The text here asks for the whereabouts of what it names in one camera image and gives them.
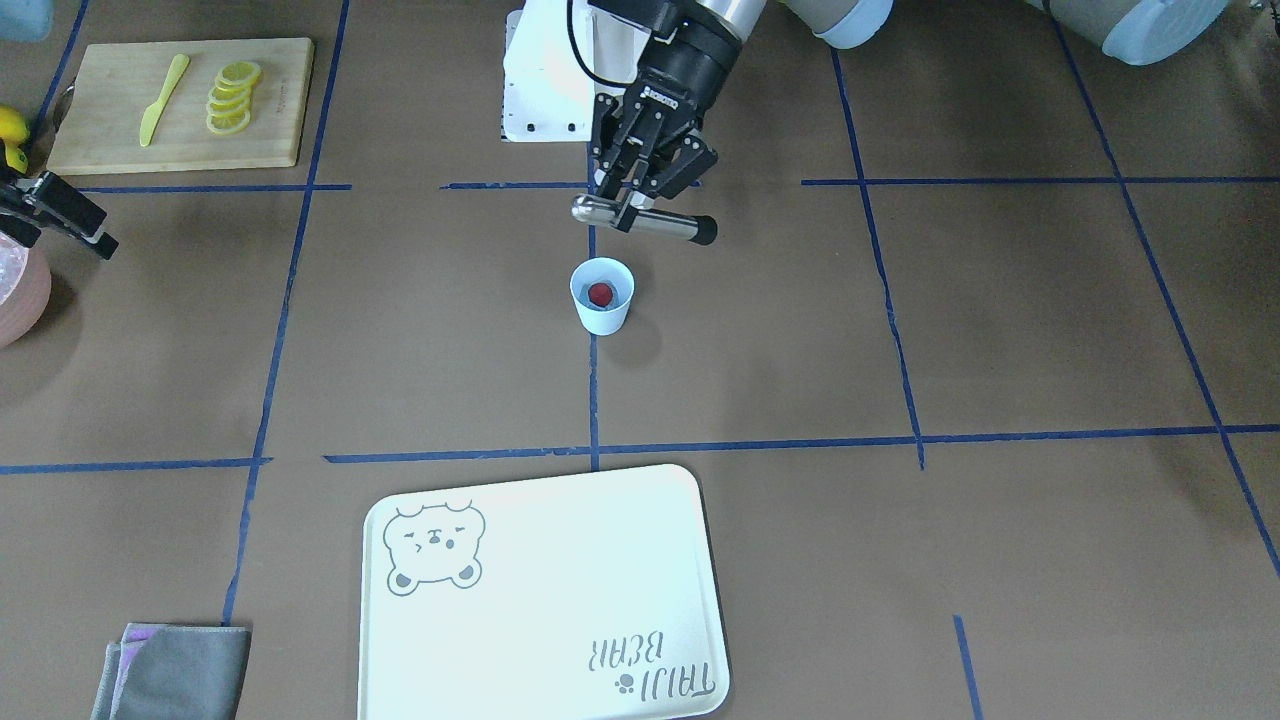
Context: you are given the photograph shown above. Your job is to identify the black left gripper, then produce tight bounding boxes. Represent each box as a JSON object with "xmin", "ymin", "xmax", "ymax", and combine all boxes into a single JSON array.
[{"xmin": 589, "ymin": 18, "xmax": 742, "ymax": 232}]

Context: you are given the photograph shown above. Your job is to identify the steel muddler black tip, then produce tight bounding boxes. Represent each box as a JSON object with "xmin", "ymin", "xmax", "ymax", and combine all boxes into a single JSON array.
[{"xmin": 570, "ymin": 193, "xmax": 719, "ymax": 246}]

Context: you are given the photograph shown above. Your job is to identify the red strawberry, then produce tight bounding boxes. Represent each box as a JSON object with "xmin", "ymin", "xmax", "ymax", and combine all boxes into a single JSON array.
[{"xmin": 588, "ymin": 282, "xmax": 614, "ymax": 309}]

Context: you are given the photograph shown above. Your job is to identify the light blue cup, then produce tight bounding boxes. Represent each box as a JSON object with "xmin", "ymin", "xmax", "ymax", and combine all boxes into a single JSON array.
[{"xmin": 570, "ymin": 258, "xmax": 635, "ymax": 336}]

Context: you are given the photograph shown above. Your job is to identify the pink bowl with ice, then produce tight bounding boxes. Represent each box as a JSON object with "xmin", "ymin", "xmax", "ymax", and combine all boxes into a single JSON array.
[{"xmin": 1, "ymin": 233, "xmax": 52, "ymax": 348}]

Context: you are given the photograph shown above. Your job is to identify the lemon slice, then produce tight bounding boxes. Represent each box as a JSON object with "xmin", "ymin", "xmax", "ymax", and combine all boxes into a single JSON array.
[
  {"xmin": 209, "ymin": 79, "xmax": 255, "ymax": 102},
  {"xmin": 215, "ymin": 60, "xmax": 262, "ymax": 85},
  {"xmin": 207, "ymin": 86, "xmax": 252, "ymax": 114},
  {"xmin": 206, "ymin": 96, "xmax": 252, "ymax": 120},
  {"xmin": 205, "ymin": 109, "xmax": 252, "ymax": 136}
]

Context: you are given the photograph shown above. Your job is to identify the lemon slice back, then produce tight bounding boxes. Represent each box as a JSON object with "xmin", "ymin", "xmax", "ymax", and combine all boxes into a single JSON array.
[{"xmin": 215, "ymin": 60, "xmax": 262, "ymax": 85}]

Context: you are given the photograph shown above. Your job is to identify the lemon slice front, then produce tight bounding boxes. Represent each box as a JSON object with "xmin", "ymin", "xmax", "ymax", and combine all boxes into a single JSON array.
[{"xmin": 205, "ymin": 109, "xmax": 252, "ymax": 136}]

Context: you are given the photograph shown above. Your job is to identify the cream bear tray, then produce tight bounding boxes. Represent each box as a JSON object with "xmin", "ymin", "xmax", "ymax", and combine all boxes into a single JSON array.
[{"xmin": 356, "ymin": 464, "xmax": 732, "ymax": 719}]

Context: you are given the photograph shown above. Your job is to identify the wooden cutting board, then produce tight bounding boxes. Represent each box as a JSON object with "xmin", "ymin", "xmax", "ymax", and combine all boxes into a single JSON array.
[{"xmin": 47, "ymin": 37, "xmax": 314, "ymax": 176}]

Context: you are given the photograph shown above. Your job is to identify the yellow lemon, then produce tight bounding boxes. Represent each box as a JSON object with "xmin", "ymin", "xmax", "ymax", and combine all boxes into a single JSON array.
[
  {"xmin": 0, "ymin": 104, "xmax": 31, "ymax": 147},
  {"xmin": 3, "ymin": 138, "xmax": 29, "ymax": 177}
]

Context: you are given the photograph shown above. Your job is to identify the purple folded cloth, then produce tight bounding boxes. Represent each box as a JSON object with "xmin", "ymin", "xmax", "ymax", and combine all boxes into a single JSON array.
[{"xmin": 93, "ymin": 623, "xmax": 163, "ymax": 719}]

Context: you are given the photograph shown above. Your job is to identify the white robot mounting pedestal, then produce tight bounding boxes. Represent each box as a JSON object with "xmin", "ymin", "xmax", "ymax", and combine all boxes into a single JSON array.
[{"xmin": 502, "ymin": 1, "xmax": 650, "ymax": 143}]

